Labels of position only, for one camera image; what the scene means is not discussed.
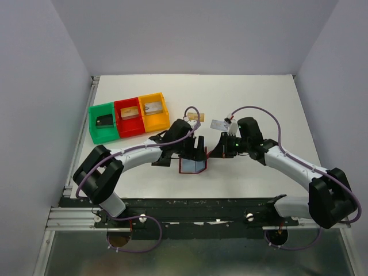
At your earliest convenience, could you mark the red plastic bin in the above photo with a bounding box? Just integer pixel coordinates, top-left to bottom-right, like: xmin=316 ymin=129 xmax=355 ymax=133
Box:
xmin=113 ymin=97 xmax=145 ymax=138

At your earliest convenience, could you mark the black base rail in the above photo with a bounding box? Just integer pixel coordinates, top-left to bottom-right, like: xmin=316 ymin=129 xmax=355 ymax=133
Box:
xmin=94 ymin=198 xmax=298 ymax=240

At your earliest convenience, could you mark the gold VIP card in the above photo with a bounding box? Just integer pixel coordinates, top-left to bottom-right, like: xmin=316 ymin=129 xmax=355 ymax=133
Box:
xmin=187 ymin=112 xmax=205 ymax=122

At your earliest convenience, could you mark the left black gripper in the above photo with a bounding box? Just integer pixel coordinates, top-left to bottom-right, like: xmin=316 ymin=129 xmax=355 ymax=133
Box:
xmin=174 ymin=135 xmax=207 ymax=162

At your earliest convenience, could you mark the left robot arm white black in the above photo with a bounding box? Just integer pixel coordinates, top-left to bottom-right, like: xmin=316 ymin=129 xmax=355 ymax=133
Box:
xmin=72 ymin=119 xmax=207 ymax=227

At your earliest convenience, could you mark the gold card in red bin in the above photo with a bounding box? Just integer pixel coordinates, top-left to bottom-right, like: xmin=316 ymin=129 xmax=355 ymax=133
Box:
xmin=120 ymin=106 xmax=139 ymax=120

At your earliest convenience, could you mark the silver VIP card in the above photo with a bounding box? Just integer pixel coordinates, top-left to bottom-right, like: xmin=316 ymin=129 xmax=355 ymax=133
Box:
xmin=210 ymin=120 xmax=229 ymax=132

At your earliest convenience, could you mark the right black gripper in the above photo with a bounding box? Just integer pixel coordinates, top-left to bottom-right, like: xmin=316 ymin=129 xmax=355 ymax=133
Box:
xmin=209 ymin=132 xmax=250 ymax=158

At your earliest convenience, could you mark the green plastic bin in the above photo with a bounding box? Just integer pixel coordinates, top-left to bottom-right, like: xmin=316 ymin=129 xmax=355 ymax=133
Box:
xmin=89 ymin=102 xmax=120 ymax=144

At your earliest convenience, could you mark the silver card in yellow bin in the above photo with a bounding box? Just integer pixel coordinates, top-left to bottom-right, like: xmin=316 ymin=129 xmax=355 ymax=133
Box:
xmin=144 ymin=102 xmax=163 ymax=115

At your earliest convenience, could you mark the yellow plastic bin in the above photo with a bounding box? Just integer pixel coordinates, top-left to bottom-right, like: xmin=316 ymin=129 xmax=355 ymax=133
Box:
xmin=138 ymin=93 xmax=170 ymax=133

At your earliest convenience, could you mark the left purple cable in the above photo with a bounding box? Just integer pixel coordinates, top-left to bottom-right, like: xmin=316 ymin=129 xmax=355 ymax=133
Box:
xmin=75 ymin=106 xmax=202 ymax=254

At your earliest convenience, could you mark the red leather card holder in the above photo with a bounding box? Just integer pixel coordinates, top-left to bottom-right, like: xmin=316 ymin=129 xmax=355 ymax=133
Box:
xmin=178 ymin=158 xmax=208 ymax=174

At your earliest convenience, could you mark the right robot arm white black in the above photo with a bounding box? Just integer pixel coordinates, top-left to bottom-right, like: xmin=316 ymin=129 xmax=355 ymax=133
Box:
xmin=209 ymin=117 xmax=358 ymax=229

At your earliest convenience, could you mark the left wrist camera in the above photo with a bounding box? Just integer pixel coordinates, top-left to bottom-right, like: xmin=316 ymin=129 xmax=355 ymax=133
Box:
xmin=183 ymin=113 xmax=201 ymax=128

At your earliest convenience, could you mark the black card in green bin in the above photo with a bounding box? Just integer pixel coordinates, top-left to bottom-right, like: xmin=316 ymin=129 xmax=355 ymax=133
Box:
xmin=95 ymin=114 xmax=114 ymax=128

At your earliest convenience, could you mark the aluminium frame rail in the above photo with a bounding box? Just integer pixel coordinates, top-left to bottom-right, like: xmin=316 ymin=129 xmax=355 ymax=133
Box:
xmin=45 ymin=76 xmax=100 ymax=231

